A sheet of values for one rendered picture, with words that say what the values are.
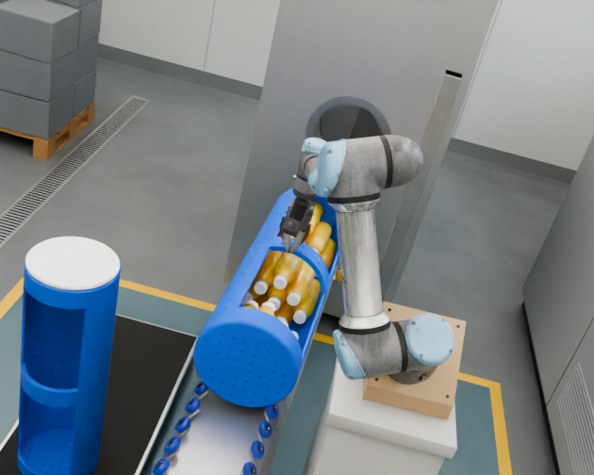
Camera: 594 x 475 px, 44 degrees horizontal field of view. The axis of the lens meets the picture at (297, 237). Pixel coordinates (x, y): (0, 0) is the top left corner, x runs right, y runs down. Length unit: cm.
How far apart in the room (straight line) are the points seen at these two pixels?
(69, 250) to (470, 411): 224
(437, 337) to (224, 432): 66
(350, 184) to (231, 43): 514
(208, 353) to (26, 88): 333
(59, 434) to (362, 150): 186
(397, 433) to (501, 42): 497
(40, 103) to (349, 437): 363
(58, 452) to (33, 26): 279
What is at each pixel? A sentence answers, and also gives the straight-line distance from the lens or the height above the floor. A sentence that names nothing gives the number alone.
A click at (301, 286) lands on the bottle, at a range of 224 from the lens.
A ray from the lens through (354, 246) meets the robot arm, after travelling 158.
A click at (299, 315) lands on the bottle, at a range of 224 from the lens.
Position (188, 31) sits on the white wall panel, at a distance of 671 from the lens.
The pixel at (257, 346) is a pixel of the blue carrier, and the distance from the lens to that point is 190.
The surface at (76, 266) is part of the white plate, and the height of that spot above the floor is 104.
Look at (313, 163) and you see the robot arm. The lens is 198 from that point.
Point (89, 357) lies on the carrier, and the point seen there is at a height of 76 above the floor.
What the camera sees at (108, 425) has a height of 15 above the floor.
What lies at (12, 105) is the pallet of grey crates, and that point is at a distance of 512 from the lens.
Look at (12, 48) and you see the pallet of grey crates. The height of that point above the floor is 70.
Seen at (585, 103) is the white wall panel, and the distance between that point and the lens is 673.
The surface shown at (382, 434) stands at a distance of 185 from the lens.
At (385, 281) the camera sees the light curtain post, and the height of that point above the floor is 84.
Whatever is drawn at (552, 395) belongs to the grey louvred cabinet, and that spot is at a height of 18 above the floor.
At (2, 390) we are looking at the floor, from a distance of 341.
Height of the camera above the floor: 237
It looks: 30 degrees down
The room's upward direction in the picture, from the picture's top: 14 degrees clockwise
